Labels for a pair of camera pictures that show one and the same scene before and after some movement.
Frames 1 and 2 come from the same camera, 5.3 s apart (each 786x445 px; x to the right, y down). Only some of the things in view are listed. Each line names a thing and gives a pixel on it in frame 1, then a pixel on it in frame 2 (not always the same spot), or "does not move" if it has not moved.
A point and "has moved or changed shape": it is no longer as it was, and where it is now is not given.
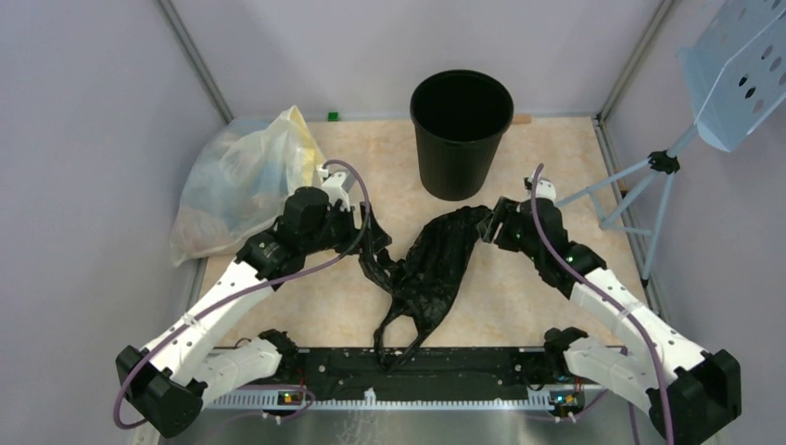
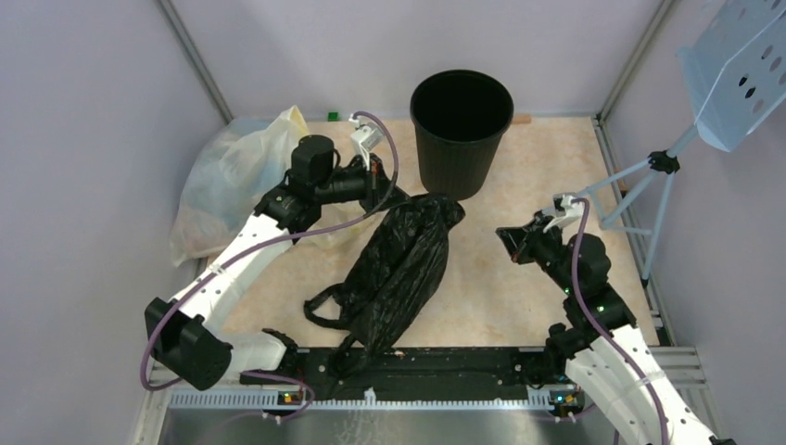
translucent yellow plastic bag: (237, 181) does not move
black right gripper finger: (489, 227) → (517, 241)
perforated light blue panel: (735, 69) does not move
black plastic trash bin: (460, 117) does not move
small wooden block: (522, 119) does not move
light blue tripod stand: (663, 160) does not move
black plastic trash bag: (423, 286) has moved or changed shape
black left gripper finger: (373, 236) → (396, 197)
